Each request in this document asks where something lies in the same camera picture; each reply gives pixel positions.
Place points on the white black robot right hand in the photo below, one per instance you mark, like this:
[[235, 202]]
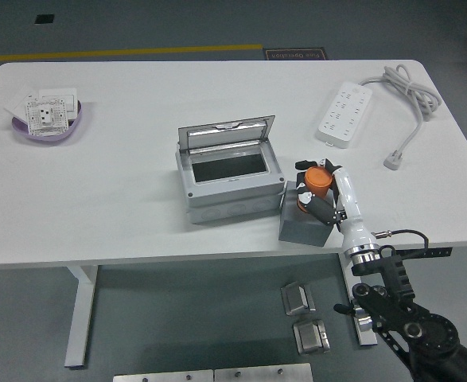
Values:
[[352, 215]]

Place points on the orange cylinder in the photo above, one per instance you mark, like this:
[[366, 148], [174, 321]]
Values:
[[318, 181]]

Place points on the grey junction box with lid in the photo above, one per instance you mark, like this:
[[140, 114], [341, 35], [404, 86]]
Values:
[[233, 191]]

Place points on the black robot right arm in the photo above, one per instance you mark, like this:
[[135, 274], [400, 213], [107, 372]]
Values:
[[396, 278]]

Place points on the grey cube with round hole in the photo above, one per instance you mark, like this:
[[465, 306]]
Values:
[[300, 232]]

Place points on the black table control panel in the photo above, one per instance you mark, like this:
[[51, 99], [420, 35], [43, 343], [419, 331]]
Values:
[[440, 252]]

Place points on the white power strip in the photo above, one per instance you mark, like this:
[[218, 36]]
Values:
[[342, 115]]

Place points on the dark floor sign with text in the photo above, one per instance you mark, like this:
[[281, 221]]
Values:
[[296, 55]]

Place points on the metal plate with screws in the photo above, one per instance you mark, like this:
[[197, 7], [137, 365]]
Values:
[[161, 377], [257, 374]]

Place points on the purple bowl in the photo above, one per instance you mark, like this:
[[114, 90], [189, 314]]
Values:
[[58, 137]]

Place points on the white printed socket panel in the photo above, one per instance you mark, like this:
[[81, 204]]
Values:
[[46, 115]]

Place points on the white plain card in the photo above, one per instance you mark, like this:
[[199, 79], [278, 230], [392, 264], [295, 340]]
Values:
[[16, 106]]

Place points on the small metal bracket block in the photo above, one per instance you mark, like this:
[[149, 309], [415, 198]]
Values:
[[294, 298]]

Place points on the large metal bracket block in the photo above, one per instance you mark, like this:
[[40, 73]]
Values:
[[308, 338]]

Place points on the white switch plate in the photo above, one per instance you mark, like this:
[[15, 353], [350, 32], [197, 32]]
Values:
[[71, 105]]

